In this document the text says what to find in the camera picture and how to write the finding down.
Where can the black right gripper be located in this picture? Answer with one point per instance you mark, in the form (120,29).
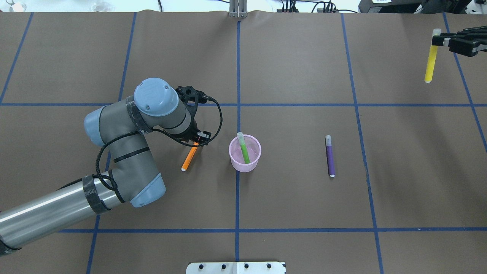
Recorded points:
(473,45)

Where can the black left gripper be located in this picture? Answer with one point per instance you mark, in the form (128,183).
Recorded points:
(193,132)

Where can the yellow highlighter pen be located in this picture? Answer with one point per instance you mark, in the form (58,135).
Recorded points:
(432,55)

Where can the orange highlighter pen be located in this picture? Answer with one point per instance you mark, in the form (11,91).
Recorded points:
(189,158)

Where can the green highlighter pen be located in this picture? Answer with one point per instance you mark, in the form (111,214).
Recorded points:
(243,147)

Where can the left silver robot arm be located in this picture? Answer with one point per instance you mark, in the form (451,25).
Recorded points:
(125,169)

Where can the pink mesh pen holder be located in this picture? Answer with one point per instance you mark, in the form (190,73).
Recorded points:
(235,154)

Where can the purple highlighter pen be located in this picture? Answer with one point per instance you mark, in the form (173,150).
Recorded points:
(330,157)

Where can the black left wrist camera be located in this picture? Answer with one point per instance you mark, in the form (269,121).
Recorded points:
(191,98)

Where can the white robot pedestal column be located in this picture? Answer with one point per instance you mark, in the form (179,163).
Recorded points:
(250,267)

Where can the aluminium frame post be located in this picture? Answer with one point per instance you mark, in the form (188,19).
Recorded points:
(238,9)

